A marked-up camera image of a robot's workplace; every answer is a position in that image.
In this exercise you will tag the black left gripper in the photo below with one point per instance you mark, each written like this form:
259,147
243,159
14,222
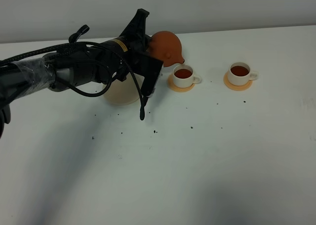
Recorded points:
133,43

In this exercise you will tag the brown clay teapot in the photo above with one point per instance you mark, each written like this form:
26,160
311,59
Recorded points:
166,46

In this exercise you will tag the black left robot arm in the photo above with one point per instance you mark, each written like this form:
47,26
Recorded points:
68,66

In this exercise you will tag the beige round teapot saucer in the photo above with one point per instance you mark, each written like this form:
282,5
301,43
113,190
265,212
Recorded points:
122,93

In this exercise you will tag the orange coaster left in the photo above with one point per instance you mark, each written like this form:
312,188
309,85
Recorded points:
173,87

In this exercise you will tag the orange coaster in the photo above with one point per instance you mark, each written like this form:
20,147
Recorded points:
234,87
173,87

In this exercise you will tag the white teacup left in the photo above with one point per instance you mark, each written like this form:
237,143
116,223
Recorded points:
183,76

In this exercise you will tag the white teacup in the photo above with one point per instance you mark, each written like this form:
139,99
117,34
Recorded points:
240,74
183,76

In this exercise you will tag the white teacup right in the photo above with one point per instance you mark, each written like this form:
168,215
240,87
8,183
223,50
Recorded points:
240,74

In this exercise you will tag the orange coaster right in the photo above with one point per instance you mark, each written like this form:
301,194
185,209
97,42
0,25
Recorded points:
234,87

